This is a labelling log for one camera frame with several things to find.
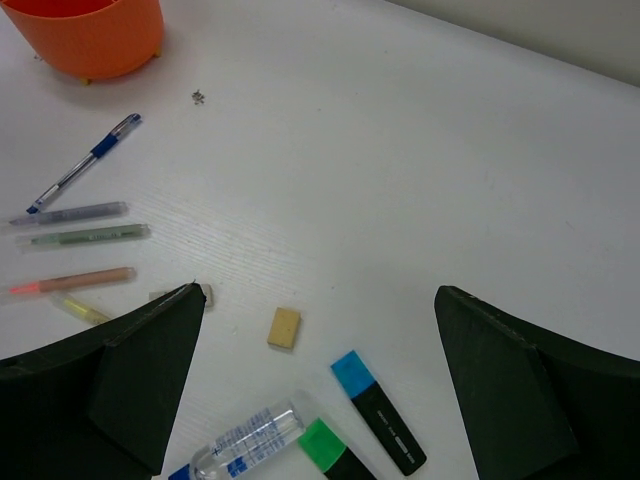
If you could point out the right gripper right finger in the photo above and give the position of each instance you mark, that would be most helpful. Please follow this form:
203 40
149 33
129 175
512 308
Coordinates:
536 404

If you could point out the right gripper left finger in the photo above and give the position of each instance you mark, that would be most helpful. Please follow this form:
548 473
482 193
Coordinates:
101 404

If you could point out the blue cap black highlighter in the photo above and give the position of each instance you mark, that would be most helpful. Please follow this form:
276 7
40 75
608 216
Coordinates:
379 413

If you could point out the green cap black highlighter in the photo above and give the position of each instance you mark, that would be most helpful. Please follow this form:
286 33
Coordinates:
334 459

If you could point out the yellow slim highlighter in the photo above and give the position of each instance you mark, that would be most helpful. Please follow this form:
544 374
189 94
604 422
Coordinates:
78 309

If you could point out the pink-orange slim highlighter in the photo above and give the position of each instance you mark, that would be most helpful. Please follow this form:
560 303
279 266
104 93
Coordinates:
71 282

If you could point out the grey-white eraser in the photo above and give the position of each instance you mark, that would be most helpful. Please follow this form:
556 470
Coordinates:
207 297

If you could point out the clear glue bottle blue cap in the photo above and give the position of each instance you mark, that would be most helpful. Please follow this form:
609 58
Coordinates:
262 436

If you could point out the green-grey slim highlighter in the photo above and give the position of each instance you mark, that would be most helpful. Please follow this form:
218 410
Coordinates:
85 237

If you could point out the tan eraser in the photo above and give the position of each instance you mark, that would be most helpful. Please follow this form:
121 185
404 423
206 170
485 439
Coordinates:
284 328

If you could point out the purple-grey slim highlighter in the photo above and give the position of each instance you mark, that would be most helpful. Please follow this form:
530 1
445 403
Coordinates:
90 212

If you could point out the blue ballpoint pen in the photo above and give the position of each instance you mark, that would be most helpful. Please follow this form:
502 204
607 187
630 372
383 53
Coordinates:
101 149

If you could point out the orange round divided container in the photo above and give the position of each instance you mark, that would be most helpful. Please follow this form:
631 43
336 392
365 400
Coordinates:
90 40

